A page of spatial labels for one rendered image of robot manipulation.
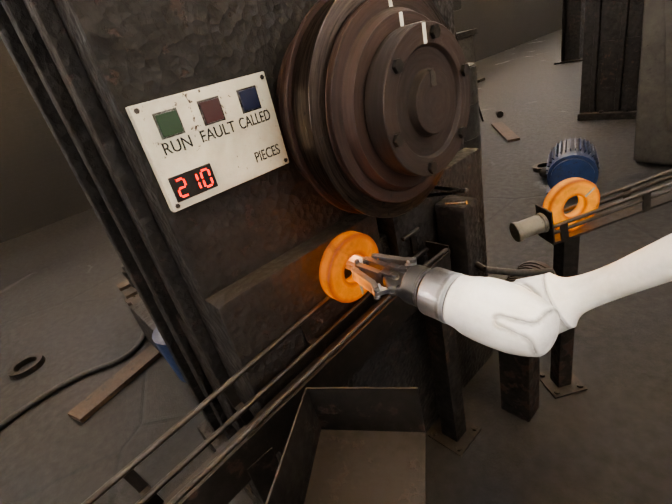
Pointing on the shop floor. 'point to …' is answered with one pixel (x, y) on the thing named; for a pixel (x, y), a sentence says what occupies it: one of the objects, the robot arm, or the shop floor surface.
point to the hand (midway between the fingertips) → (349, 260)
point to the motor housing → (520, 372)
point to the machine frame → (84, 163)
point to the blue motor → (572, 162)
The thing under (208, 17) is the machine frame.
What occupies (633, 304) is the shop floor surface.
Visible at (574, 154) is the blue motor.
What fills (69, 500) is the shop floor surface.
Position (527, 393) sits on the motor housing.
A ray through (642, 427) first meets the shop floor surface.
